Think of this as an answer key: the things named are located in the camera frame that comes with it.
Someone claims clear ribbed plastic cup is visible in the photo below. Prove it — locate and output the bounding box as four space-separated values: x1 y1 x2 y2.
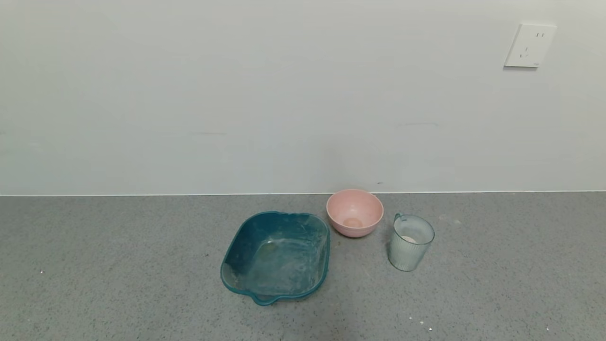
388 213 435 272

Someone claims pink round bowl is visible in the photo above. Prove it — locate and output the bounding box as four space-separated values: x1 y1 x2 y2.
326 189 384 238

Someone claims teal plastic square tray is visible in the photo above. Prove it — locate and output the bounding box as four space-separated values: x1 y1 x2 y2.
220 211 331 306

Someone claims white wall power socket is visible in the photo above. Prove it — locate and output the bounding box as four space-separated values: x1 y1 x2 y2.
504 24 557 68

